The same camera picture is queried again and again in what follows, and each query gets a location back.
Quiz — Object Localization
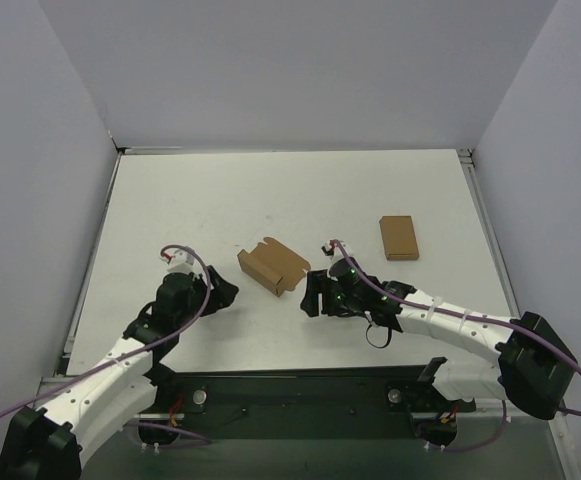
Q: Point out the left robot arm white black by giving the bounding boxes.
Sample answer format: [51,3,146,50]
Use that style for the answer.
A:
[0,267,239,479]

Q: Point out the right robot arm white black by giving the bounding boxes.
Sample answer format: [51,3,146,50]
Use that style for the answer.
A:
[300,267,574,420]

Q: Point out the small folded cardboard box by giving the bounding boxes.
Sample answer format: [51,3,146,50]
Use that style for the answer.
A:
[379,216,419,261]

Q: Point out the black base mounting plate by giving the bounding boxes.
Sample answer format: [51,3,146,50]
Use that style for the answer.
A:
[138,357,476,448]

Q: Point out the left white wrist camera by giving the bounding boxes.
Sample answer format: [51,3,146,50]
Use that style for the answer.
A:
[161,249,196,274]

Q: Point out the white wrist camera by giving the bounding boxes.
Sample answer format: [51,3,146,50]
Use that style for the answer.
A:
[161,249,196,274]
[321,240,358,276]

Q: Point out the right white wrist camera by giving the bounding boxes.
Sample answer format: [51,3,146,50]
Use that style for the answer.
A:
[321,240,358,276]

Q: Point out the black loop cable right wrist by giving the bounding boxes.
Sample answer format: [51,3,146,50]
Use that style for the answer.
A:
[364,324,394,351]

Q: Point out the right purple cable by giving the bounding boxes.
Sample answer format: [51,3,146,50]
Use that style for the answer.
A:
[332,239,581,454]

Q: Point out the aluminium frame rail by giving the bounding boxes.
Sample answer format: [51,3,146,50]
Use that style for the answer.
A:
[457,149,522,318]

